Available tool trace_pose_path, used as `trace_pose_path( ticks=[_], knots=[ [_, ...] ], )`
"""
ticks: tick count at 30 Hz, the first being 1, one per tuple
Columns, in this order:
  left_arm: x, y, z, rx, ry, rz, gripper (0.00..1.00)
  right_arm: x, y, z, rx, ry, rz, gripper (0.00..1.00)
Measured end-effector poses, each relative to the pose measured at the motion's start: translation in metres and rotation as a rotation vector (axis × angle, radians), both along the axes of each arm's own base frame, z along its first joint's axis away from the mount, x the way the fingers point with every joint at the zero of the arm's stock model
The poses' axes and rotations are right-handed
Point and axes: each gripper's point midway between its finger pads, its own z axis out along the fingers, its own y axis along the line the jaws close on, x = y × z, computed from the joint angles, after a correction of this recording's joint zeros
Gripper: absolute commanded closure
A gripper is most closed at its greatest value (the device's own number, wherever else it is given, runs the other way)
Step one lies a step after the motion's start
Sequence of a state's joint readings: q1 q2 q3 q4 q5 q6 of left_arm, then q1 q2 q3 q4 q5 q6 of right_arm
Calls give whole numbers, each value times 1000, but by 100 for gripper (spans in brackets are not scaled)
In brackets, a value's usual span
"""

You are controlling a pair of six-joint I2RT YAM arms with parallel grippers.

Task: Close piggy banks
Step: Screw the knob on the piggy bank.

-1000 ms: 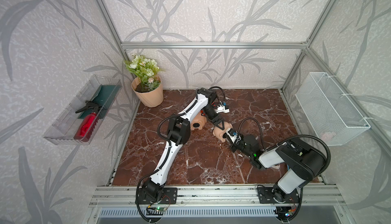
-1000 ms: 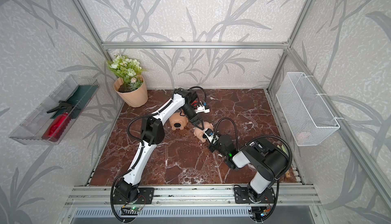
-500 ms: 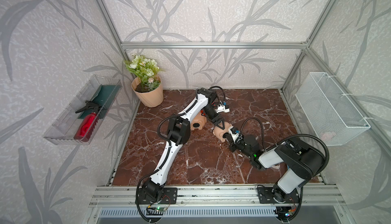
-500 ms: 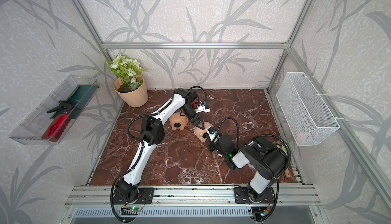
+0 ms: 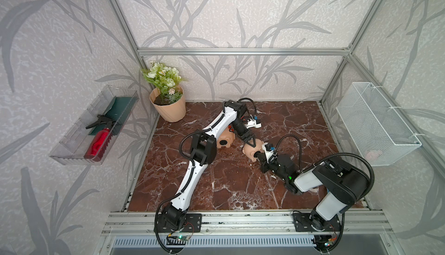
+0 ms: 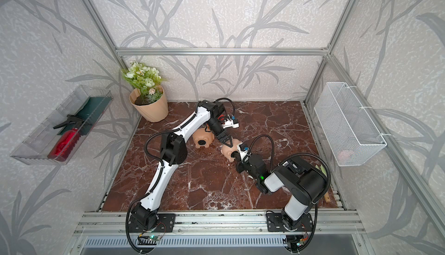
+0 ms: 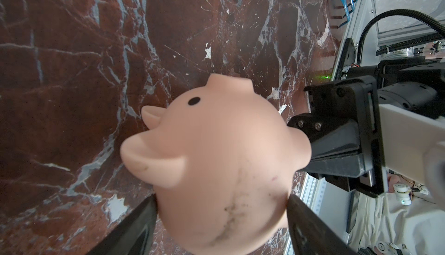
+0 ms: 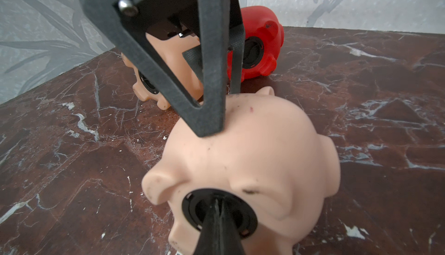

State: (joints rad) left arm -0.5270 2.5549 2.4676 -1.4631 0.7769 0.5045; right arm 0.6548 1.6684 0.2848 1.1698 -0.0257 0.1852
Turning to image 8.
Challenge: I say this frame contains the black round plug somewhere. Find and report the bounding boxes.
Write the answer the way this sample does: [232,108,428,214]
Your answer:
[181,188,258,239]
[138,71,159,95]
[242,36,264,69]

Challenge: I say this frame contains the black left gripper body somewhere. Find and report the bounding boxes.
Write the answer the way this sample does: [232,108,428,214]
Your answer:
[121,0,200,40]

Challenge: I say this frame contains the red piggy bank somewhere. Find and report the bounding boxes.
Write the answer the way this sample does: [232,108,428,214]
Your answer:
[241,6,285,81]

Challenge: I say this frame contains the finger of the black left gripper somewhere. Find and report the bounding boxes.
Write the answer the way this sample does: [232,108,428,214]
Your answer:
[79,0,230,137]
[183,0,245,94]

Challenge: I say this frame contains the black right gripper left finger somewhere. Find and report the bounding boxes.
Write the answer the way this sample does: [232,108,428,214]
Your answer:
[194,199,220,255]

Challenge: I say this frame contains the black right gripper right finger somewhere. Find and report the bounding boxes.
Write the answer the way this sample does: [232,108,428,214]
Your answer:
[218,202,245,255]

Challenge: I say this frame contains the pale pink piggy bank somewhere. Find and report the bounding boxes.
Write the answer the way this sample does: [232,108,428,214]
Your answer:
[142,87,341,255]

